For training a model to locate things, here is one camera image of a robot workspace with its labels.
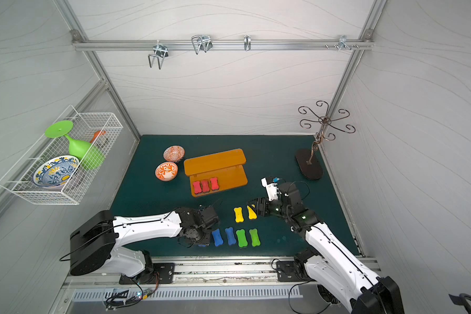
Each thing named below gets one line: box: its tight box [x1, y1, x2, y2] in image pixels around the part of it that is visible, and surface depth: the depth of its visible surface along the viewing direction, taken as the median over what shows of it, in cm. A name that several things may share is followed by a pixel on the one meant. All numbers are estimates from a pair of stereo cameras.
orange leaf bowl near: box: [154, 161, 179, 182], surface depth 103 cm
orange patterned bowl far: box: [163, 144, 186, 163], surface depth 111 cm
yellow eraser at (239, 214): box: [233, 206, 245, 224], surface depth 88 cm
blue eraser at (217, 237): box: [211, 228, 224, 247], surface depth 82 cm
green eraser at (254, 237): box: [249, 228, 261, 247], surface depth 82 cm
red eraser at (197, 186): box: [192, 180, 203, 195], surface depth 98 cm
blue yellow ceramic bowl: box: [32, 155, 80, 188], surface depth 63 cm
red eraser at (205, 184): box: [200, 179, 210, 193], surface depth 97 cm
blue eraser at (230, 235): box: [225, 226, 237, 246], surface depth 83 cm
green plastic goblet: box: [44, 120, 106, 171], surface depth 64 cm
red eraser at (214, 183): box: [209, 177, 220, 191], surface depth 100 cm
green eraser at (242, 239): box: [236, 228, 248, 248], surface depth 82 cm
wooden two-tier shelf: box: [183, 148, 248, 198], surface depth 95 cm
